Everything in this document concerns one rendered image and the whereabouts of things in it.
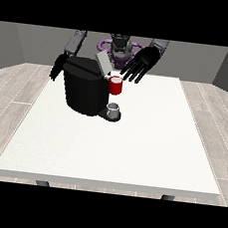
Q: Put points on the pale grey machine lid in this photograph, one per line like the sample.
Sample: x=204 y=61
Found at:
x=103 y=62

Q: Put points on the grey purple-ringed robot trunk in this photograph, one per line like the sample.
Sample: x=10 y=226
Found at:
x=120 y=46

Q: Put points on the black coffee machine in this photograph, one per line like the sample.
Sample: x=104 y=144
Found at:
x=84 y=87

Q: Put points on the red pod holder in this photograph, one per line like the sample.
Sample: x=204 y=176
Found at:
x=115 y=85

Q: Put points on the small grey cup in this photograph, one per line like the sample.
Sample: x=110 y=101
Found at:
x=113 y=110

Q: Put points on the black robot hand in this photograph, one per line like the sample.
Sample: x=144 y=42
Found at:
x=57 y=65
x=142 y=61

